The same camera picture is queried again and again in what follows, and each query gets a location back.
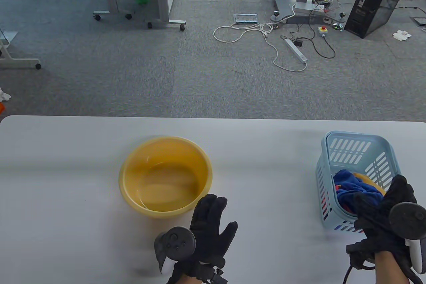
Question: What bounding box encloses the person's right hand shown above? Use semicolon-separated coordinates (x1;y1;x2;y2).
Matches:
353;175;418;258

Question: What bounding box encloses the person's left hand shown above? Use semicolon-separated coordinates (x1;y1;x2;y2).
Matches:
190;194;238;266

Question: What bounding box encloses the yellow square towel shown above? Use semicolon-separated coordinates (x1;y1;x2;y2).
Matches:
352;172;386;195

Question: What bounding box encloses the blue square towel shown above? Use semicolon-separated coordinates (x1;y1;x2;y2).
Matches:
334;169;385;213

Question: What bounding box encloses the person's right forearm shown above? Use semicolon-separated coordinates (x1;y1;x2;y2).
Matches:
374;250;412;284

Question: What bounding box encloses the black and white hand controller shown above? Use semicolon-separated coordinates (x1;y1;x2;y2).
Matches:
154;227;196;274
389;202;426;274

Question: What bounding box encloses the light blue plastic basket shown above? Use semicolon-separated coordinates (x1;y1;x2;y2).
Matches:
316;131;402;233

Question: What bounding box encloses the yellow plastic basin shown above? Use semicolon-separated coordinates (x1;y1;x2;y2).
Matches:
119;136;213;219

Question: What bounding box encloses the black computer tower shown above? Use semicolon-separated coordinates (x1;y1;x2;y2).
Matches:
344;0;413;39

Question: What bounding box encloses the whiteboard on rolling stand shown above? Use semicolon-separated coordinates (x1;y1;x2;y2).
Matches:
0;31;42;70

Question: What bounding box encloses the black cable with adapter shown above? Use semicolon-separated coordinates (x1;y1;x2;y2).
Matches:
280;24;336;59

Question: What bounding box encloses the white power strip with cable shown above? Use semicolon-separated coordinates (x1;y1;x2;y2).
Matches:
213;4;308;72

